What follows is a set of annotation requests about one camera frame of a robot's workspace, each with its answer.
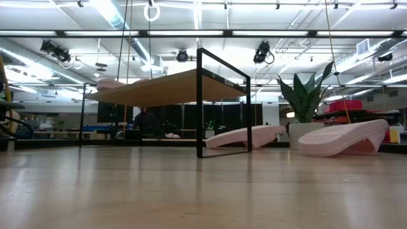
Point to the black ceiling spotlight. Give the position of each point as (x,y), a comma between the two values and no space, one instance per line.
(182,55)
(62,56)
(385,57)
(47,46)
(262,52)

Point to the yellow and white box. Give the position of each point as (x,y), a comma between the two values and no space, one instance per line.
(394,136)

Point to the black background monitor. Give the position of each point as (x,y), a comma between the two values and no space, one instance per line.
(108,113)

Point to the black camera tripod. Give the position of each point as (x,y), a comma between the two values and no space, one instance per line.
(287,128)

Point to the snake plant in white pot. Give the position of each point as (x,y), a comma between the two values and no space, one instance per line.
(305,127)

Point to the red storage bin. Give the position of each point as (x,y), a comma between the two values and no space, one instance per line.
(345,105)

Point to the black aluminium rig frame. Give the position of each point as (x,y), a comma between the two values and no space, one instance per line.
(143,33)

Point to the red crate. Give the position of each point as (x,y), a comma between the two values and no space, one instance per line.
(386,136)

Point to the black partition panels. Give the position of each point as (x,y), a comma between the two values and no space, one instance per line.
(229,117)

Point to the black office desk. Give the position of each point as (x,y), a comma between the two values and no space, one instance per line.
(9,105)

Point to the black storage rack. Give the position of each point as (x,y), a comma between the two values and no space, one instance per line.
(365,112)

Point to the wooden shelf with black frame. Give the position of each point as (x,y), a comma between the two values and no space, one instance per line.
(159,90)

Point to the pink rubber slide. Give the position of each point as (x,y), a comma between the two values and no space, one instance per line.
(108,85)
(337,136)
(232,136)

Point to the person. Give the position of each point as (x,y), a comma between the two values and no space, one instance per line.
(144,122)

